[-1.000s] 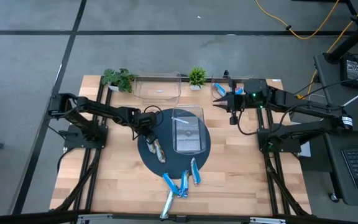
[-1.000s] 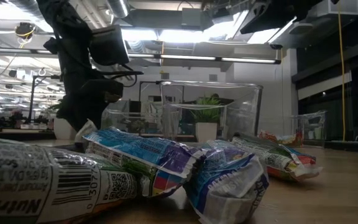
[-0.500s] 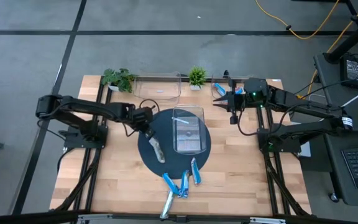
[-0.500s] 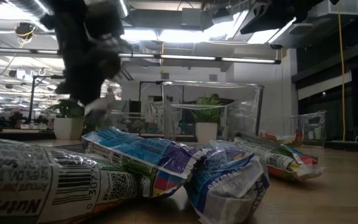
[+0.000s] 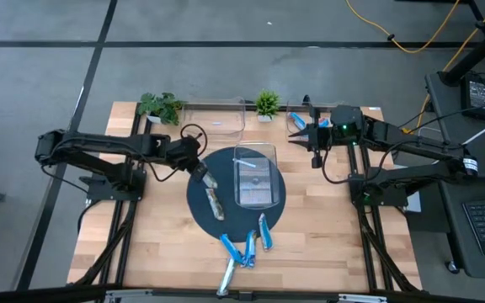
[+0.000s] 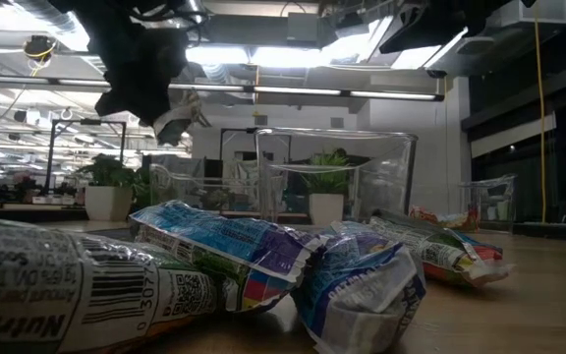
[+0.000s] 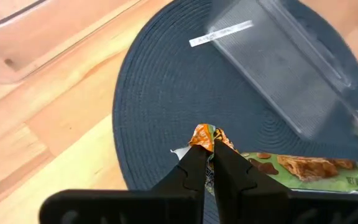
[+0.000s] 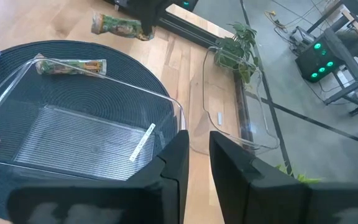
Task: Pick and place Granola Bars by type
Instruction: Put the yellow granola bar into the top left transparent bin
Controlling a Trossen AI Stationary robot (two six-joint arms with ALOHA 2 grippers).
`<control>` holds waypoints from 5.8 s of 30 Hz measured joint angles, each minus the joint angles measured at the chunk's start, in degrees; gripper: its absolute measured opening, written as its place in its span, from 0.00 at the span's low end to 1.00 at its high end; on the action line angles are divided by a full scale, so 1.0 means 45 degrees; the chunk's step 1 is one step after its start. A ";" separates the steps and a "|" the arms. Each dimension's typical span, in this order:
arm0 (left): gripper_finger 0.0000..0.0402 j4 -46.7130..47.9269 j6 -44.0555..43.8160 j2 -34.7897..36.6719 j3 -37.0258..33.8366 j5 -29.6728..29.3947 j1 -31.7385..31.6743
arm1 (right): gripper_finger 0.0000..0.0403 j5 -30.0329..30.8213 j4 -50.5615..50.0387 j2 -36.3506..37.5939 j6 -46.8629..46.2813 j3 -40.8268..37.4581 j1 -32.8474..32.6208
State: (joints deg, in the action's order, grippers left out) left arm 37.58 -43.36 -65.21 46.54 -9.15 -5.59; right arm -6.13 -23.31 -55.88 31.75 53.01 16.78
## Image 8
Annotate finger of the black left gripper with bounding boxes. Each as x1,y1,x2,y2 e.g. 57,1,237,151
128,0,174,36

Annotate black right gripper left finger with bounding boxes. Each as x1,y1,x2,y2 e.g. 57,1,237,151
6,129,190,224

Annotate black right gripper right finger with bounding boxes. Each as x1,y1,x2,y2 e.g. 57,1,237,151
208,130,358,224

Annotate green granola bar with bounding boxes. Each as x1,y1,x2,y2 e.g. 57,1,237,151
91,12,155,42

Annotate large barcode snack bag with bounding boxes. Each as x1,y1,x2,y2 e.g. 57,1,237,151
35,53,108,76

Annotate spiky green plant white pot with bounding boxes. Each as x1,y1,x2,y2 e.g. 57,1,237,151
273,163,322,185

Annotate round dark blue woven mat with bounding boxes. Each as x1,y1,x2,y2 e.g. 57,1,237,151
0,39,175,220

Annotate clear plastic bin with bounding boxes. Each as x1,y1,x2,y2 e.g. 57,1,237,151
0,57,188,183
201,45,281,152

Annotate leafy green plant white pot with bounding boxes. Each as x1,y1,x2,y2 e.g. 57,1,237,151
213,22,260,84

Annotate black computer green lights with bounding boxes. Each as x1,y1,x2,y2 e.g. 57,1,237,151
295,29,346,83

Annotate wooden top metal desk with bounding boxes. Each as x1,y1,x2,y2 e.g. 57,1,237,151
305,0,358,118

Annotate floor cable yellow plug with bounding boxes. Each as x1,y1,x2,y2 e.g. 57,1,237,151
264,9,310,43

